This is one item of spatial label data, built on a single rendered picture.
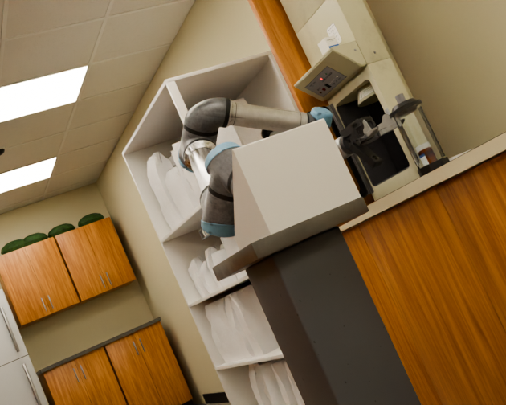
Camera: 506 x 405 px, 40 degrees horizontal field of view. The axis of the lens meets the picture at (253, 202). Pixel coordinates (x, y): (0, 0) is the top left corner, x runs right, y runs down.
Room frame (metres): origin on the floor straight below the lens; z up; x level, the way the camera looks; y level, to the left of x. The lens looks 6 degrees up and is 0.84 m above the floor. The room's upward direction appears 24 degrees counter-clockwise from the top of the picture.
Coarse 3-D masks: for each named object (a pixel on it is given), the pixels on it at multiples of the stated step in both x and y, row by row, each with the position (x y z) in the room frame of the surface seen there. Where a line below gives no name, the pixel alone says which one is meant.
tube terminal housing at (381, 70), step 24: (336, 0) 2.48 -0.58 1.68; (360, 0) 2.52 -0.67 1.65; (312, 24) 2.65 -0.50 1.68; (336, 24) 2.54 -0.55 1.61; (360, 24) 2.50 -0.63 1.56; (312, 48) 2.71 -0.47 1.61; (360, 48) 2.48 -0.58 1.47; (384, 48) 2.53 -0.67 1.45; (360, 72) 2.53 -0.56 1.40; (384, 72) 2.50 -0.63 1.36; (336, 96) 2.71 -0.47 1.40; (384, 96) 2.48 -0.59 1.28; (408, 96) 2.53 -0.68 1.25; (408, 168) 2.52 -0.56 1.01; (384, 192) 2.69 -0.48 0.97
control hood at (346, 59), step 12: (336, 48) 2.44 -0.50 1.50; (348, 48) 2.46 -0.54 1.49; (324, 60) 2.50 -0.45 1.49; (336, 60) 2.48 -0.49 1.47; (348, 60) 2.46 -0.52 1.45; (360, 60) 2.47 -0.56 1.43; (312, 72) 2.59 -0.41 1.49; (348, 72) 2.53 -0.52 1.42; (300, 84) 2.69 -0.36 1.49; (324, 96) 2.72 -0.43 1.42
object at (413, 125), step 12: (408, 108) 2.13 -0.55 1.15; (420, 108) 2.14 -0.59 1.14; (396, 120) 2.16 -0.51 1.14; (408, 120) 2.13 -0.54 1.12; (420, 120) 2.13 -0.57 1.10; (408, 132) 2.14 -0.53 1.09; (420, 132) 2.13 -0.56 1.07; (432, 132) 2.15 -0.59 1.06; (408, 144) 2.16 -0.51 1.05; (420, 144) 2.13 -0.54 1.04; (432, 144) 2.13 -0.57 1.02; (420, 156) 2.14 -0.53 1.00; (432, 156) 2.13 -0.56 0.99; (444, 156) 2.15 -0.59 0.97; (420, 168) 2.16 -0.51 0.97
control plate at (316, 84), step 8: (320, 72) 2.57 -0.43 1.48; (328, 72) 2.56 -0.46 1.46; (336, 72) 2.55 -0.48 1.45; (312, 80) 2.64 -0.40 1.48; (320, 80) 2.62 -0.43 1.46; (328, 80) 2.61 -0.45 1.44; (336, 80) 2.59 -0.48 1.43; (312, 88) 2.69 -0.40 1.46; (320, 88) 2.67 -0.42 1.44; (328, 88) 2.66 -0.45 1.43
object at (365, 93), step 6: (366, 84) 2.59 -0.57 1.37; (360, 90) 2.62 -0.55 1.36; (366, 90) 2.59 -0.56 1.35; (372, 90) 2.57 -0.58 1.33; (360, 96) 2.62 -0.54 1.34; (366, 96) 2.59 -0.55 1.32; (372, 96) 2.72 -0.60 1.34; (360, 102) 2.62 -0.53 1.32; (366, 102) 2.72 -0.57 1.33; (372, 102) 2.73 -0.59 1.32
